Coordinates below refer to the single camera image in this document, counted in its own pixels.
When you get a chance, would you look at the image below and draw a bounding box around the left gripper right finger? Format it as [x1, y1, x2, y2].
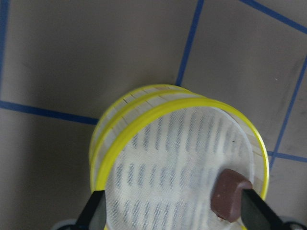
[241, 189, 283, 230]

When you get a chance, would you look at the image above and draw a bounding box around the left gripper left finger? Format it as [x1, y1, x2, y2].
[76, 190, 106, 230]

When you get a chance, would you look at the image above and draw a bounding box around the yellow steamer layer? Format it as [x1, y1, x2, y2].
[94, 93, 269, 230]
[89, 84, 191, 191]

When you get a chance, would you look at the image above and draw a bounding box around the brown steamed bun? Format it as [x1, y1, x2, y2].
[211, 169, 253, 223]

